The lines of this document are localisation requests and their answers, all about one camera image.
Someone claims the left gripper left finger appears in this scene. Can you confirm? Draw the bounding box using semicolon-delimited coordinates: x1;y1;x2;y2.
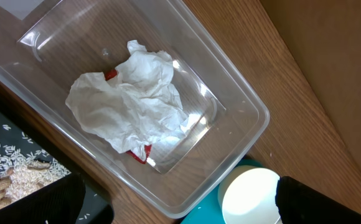
0;174;86;224

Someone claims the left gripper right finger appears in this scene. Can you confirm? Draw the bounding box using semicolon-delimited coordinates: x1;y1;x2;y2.
275;176;361;224

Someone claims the white bowl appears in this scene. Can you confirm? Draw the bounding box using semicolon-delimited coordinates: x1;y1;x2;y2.
218;165;280;224

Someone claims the white napkin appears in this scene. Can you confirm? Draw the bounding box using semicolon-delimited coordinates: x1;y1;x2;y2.
65;72;152;154
111;40;188;144

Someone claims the rice and peanut pile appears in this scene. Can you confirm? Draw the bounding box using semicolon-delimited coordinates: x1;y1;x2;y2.
0;145;70;209

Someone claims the black plastic tray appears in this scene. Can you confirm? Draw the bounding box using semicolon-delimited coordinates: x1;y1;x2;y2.
0;112;115;223

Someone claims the teal serving tray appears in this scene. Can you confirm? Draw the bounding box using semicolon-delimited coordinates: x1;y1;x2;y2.
181;159;263;224

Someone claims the clear plastic bin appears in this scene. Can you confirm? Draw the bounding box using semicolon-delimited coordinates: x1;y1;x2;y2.
0;0;270;218

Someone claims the cardboard wall panel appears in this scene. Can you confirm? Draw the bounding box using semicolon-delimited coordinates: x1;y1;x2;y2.
262;0;361;169

